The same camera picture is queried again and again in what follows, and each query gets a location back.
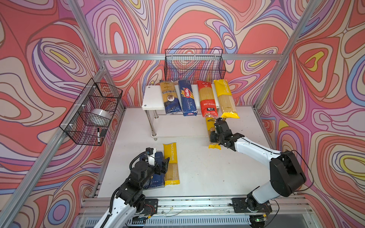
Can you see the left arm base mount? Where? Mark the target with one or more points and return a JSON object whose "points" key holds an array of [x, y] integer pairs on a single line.
{"points": [[149, 208]]}

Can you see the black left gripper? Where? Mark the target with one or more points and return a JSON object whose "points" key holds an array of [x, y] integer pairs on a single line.
{"points": [[163, 167]]}

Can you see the blue Barilla spaghetti box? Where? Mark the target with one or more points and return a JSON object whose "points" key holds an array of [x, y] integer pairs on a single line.
{"points": [[187, 98]]}

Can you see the silver tape roll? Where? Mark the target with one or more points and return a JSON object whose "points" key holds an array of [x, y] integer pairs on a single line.
{"points": [[101, 113]]}

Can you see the black wire basket left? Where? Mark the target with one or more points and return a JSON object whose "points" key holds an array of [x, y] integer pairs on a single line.
{"points": [[81, 126]]}

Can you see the white two-tier shelf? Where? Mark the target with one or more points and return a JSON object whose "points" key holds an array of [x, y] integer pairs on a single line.
{"points": [[153, 101]]}

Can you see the red spaghetti bag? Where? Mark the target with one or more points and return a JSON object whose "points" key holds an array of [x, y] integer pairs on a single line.
{"points": [[207, 100]]}

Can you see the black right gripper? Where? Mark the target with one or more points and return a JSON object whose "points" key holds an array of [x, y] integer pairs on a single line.
{"points": [[212, 137]]}

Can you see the blue Barilla rigatoni box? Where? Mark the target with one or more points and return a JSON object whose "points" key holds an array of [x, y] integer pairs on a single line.
{"points": [[156, 181]]}

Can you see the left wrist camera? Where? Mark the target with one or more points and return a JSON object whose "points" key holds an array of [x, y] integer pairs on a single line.
{"points": [[150, 156]]}

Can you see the black wire basket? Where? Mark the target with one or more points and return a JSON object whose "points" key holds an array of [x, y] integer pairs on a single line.
{"points": [[81, 126], [194, 64]]}

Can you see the yellow pastatime bag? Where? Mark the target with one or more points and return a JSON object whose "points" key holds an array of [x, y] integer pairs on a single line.
{"points": [[211, 129], [225, 99], [172, 175]]}

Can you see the black wire basket back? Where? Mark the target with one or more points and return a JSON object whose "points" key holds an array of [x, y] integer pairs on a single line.
{"points": [[194, 64]]}

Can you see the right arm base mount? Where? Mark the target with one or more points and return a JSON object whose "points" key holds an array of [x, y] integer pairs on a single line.
{"points": [[247, 205]]}

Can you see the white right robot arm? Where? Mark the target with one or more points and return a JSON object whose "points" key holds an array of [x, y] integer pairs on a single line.
{"points": [[286, 174]]}

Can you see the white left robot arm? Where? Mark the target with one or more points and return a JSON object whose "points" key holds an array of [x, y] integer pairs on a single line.
{"points": [[128, 201]]}

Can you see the blue Ankara spaghetti bag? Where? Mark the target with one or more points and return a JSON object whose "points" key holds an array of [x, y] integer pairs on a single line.
{"points": [[170, 99]]}

